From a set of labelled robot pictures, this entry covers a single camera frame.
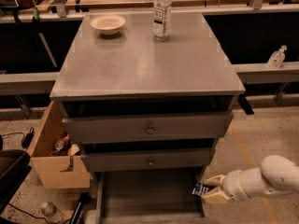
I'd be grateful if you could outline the middle grey drawer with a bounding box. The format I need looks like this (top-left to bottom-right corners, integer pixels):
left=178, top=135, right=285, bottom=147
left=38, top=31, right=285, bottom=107
left=81, top=148, right=215, bottom=173

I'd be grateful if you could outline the bottle inside cardboard box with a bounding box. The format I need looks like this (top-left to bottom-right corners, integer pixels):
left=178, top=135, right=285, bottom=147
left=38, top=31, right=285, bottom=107
left=54, top=136, right=69, bottom=150

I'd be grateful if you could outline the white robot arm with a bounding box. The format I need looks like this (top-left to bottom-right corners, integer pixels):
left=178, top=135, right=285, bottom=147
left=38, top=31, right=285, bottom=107
left=200, top=155, right=299, bottom=203

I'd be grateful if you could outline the black power adapter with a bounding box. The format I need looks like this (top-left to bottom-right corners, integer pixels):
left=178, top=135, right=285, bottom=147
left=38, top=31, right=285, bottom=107
left=21, top=128, right=35, bottom=148

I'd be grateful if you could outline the cardboard box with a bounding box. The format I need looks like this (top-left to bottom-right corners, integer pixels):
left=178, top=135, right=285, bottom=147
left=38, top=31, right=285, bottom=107
left=27, top=102, right=90, bottom=189

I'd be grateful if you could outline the dark blue rxbar wrapper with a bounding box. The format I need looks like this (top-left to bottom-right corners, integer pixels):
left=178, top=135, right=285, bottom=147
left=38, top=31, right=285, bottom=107
left=192, top=183, right=214, bottom=196

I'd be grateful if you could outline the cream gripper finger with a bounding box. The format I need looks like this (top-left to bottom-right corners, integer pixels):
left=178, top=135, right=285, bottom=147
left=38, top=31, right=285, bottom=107
left=205, top=175, right=225, bottom=187
left=202, top=189, right=231, bottom=203

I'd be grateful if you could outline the white ceramic bowl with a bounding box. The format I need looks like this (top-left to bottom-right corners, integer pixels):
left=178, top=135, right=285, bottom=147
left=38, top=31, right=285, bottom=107
left=90, top=15, right=126, bottom=35

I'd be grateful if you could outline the grey metal drawer cabinet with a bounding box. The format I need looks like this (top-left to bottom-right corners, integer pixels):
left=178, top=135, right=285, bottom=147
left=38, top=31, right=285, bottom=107
left=50, top=11, right=247, bottom=224

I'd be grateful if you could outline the top grey drawer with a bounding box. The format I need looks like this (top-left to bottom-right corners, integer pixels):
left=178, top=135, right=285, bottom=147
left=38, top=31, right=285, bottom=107
left=63, top=112, right=233, bottom=144

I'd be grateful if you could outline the bottom grey open drawer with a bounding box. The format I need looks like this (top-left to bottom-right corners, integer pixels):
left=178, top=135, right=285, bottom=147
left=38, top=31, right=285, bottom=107
left=95, top=168, right=206, bottom=224

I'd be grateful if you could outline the clear plastic water bottle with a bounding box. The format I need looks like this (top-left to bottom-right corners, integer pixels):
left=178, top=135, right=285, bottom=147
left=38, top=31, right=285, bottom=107
left=153, top=0, right=172, bottom=41

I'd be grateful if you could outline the plastic bottle on floor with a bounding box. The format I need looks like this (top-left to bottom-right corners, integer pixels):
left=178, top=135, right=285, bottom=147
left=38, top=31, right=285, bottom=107
left=41, top=202, right=64, bottom=224

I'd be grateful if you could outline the black tool on floor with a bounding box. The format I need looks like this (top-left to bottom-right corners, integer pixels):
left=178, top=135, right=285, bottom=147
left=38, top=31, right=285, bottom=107
left=69, top=192, right=92, bottom=224

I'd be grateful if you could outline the black office chair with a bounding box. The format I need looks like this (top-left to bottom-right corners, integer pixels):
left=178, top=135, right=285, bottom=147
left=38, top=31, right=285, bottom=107
left=0, top=135, right=32, bottom=215

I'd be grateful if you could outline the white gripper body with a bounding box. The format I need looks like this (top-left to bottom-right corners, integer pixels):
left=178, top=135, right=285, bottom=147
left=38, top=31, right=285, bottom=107
left=221, top=170, right=249, bottom=202

